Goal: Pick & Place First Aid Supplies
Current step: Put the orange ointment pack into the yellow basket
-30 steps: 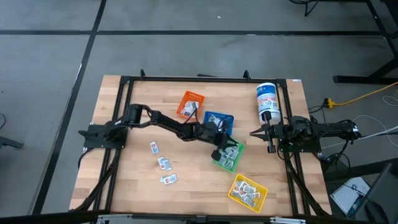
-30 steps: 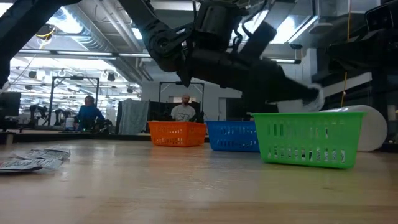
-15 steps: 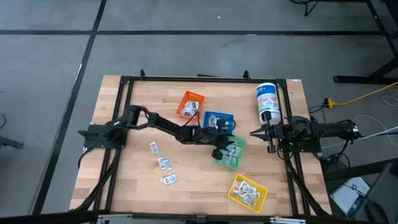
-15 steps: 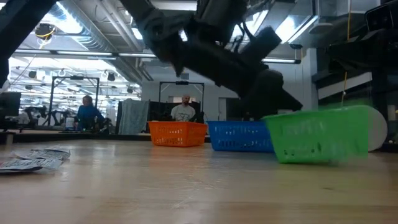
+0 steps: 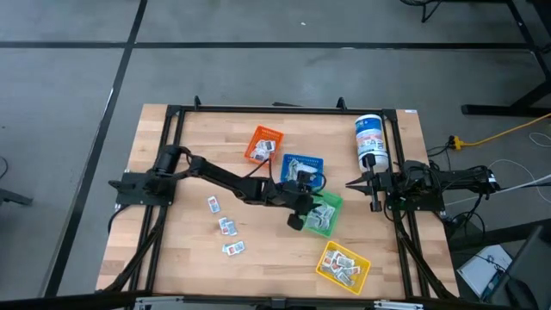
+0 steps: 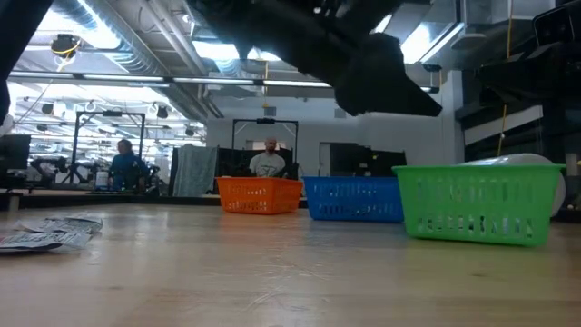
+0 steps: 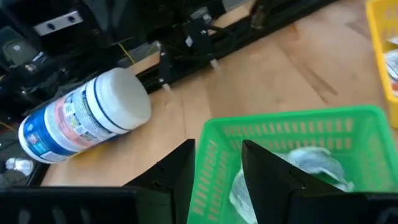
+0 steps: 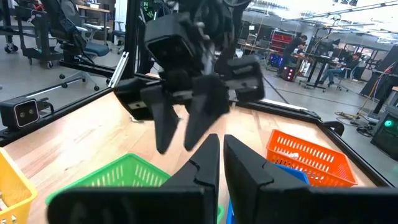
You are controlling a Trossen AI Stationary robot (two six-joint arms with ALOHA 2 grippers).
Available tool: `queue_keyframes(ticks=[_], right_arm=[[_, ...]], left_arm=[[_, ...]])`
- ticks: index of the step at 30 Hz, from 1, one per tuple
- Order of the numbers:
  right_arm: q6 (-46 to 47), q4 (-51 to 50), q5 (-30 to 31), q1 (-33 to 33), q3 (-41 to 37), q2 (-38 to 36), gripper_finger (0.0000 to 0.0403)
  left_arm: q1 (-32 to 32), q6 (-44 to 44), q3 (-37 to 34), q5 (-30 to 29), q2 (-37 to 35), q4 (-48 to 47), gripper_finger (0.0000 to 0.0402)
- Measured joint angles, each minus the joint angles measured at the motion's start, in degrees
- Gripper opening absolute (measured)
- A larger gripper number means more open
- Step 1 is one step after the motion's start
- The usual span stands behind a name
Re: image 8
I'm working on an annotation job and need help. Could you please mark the black equipment cart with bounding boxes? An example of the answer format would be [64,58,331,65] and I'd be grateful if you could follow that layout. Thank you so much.
[14,4,65,70]

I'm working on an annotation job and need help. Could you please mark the black blue office chair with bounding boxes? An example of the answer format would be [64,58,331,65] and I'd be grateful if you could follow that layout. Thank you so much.
[40,0,111,93]

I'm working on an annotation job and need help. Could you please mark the black table-level camera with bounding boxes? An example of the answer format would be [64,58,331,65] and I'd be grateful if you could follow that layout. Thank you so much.
[0,96,41,130]

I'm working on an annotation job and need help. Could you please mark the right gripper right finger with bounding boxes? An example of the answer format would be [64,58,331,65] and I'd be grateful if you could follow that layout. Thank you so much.
[223,134,308,224]

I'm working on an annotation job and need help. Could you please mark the black front crossbar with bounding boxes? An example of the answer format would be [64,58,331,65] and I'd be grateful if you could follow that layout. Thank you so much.
[58,60,162,82]

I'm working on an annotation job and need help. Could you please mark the yellow plastic basket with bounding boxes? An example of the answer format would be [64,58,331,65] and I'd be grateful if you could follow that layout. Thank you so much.
[0,147,39,224]

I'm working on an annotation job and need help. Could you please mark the black aluminium table frame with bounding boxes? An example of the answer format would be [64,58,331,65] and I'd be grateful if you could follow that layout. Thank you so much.
[0,71,394,188]

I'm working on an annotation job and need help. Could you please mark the person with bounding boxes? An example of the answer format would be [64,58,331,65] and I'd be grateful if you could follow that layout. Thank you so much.
[281,34,308,75]
[320,52,363,88]

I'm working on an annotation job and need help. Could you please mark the silver metal bracket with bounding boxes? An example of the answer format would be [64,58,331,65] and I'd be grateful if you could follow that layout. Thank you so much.
[108,51,130,89]

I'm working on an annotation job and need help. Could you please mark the black background desk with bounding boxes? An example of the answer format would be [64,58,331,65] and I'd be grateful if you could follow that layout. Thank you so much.
[298,53,345,91]

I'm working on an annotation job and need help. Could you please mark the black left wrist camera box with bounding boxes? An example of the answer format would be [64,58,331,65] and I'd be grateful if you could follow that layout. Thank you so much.
[144,14,208,74]

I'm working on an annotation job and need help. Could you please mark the black frame clamp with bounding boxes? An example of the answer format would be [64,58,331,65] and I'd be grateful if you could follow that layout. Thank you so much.
[323,120,345,137]

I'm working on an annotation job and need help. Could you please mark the tangled floor cables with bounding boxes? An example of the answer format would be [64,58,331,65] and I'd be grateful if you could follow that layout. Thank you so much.
[335,111,379,127]

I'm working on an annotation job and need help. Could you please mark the red storage shelf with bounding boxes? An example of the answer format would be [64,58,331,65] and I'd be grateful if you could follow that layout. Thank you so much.
[269,29,295,47]

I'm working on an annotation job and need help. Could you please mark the black rig upright post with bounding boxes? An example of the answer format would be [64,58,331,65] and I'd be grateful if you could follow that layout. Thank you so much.
[123,0,141,78]

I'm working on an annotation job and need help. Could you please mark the green plastic basket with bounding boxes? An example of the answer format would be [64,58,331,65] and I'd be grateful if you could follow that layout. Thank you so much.
[45,152,225,224]

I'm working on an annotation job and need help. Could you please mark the blue plastic basket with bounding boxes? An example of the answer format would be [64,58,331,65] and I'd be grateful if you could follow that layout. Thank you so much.
[226,163,311,224]

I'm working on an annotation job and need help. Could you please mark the orange plastic basket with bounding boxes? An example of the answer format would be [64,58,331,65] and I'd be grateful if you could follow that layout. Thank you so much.
[266,129,359,188]

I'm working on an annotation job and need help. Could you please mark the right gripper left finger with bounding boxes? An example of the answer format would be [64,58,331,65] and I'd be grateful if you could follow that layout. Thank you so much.
[161,133,220,224]

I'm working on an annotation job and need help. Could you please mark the black lit computer tower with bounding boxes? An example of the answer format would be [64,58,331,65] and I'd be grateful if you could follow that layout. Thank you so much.
[281,65,297,83]

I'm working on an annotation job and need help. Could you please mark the black tower green light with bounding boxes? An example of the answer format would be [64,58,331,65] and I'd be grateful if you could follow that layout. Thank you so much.
[370,93,398,161]

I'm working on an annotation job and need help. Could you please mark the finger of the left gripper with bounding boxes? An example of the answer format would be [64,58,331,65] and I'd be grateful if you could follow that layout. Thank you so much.
[141,85,180,155]
[183,74,231,152]

